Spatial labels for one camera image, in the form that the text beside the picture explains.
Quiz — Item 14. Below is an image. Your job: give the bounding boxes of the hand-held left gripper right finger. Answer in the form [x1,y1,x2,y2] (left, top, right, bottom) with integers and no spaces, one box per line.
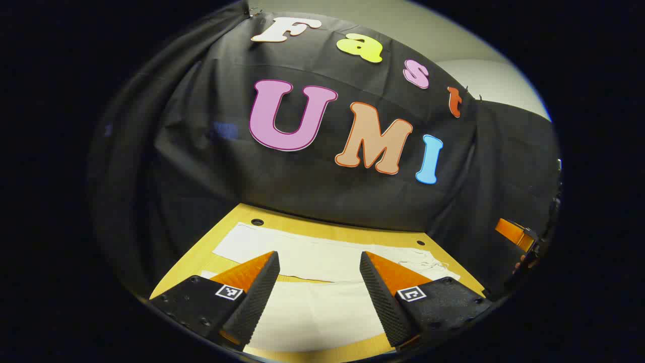
[359,251,493,348]

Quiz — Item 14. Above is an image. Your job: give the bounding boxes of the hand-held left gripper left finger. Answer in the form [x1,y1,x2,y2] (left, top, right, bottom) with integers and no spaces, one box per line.
[150,251,281,352]

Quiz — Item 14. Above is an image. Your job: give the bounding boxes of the white jeans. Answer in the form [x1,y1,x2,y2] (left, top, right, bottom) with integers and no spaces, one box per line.
[202,222,462,352]

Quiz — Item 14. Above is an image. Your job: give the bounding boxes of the black backdrop cloth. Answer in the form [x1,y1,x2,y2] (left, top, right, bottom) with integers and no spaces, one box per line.
[88,0,562,303]

